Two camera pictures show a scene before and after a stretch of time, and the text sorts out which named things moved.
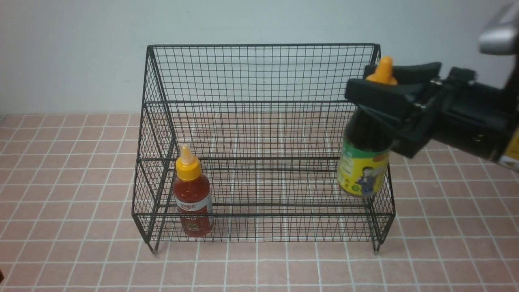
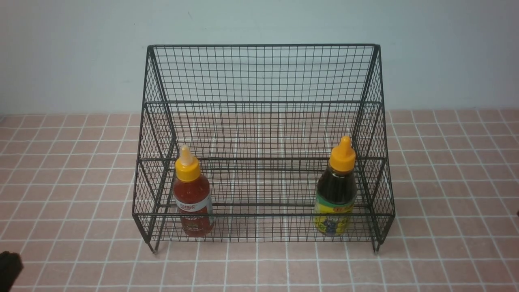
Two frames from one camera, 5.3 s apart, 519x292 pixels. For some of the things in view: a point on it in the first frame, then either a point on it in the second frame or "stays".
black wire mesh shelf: (239, 144) stays
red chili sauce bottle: (192, 196) stays
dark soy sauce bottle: (363, 168) → (336, 197)
